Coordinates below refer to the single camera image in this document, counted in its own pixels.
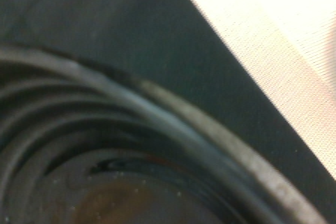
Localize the black ribbed bowl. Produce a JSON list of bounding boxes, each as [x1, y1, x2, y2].
[[0, 45, 329, 224]]

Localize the black tablecloth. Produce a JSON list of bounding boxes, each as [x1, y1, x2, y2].
[[0, 0, 336, 224]]

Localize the beige woven placemat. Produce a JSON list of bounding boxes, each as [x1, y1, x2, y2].
[[191, 0, 336, 179]]

